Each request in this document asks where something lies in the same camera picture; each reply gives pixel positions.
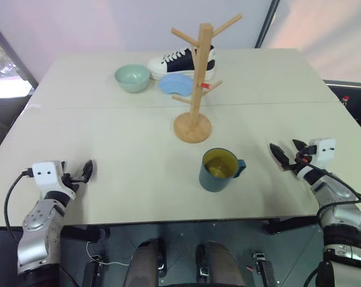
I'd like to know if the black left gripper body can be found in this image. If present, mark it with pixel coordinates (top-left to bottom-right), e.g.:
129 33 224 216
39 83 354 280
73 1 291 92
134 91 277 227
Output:
61 172 85 193

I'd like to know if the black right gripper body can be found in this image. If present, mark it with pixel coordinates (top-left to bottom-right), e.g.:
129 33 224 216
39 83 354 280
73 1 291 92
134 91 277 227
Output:
287 145 316 176

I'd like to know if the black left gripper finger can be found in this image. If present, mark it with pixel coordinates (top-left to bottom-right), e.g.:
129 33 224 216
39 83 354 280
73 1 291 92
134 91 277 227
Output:
82 159 95 182

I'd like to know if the dark blue mug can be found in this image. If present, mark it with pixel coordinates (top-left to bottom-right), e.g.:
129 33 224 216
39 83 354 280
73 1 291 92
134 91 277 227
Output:
198 147 247 194

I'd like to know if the wooden mug tree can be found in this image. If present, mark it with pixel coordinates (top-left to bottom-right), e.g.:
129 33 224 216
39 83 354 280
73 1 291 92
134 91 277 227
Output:
170 13 243 144

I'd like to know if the dark side furniture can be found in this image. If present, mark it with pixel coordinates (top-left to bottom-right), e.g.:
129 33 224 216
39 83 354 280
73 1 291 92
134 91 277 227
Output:
322 78 361 132

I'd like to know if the pale green bowl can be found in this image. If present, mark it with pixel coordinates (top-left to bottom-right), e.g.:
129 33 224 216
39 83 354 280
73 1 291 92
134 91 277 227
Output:
114 63 151 94

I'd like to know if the dark rounded shape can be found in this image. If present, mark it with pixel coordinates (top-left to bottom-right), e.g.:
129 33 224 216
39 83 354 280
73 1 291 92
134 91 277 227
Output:
195 240 244 287
123 238 167 287

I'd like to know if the light blue cloth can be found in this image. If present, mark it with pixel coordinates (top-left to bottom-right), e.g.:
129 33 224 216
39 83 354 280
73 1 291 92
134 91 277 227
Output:
157 74 195 97

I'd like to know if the black and white sneaker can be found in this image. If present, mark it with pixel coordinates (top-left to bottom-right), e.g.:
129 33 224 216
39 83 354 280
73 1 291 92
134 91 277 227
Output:
146 44 216 81

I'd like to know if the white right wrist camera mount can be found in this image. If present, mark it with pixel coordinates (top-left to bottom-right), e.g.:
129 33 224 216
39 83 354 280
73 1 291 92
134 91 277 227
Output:
308 138 337 169

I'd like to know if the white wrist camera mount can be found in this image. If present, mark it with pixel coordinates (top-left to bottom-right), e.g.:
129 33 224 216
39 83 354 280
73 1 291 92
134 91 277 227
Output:
308 138 337 169
32 160 77 200

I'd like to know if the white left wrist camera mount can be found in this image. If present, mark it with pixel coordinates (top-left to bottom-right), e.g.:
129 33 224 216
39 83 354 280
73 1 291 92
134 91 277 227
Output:
32 160 77 200

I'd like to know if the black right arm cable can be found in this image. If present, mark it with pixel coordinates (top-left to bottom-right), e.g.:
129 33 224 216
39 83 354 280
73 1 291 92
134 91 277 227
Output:
304 161 361 224

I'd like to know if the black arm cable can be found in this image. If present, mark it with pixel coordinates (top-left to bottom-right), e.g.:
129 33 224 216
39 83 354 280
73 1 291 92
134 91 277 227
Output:
4 169 35 245
304 161 361 224

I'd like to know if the black table bracket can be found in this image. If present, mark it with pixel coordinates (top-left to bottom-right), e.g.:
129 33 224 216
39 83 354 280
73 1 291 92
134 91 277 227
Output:
262 215 322 236
60 225 107 243

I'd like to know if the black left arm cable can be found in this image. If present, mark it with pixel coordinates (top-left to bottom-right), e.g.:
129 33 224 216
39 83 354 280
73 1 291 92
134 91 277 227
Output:
4 169 35 245

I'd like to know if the thin white wire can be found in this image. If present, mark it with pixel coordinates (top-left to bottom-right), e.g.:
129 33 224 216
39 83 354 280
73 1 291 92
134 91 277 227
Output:
85 241 128 266

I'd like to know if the dark wall post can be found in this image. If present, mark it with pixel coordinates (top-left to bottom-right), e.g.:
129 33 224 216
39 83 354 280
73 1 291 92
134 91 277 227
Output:
253 0 281 49

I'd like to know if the dark window frame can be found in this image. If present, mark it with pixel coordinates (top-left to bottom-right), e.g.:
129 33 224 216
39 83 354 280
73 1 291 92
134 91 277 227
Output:
0 14 39 92

